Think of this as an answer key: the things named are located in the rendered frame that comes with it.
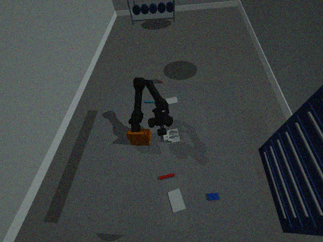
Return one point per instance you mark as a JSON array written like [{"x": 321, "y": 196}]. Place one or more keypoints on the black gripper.
[{"x": 162, "y": 130}]

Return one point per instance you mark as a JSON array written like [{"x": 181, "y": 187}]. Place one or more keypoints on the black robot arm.
[{"x": 161, "y": 104}]

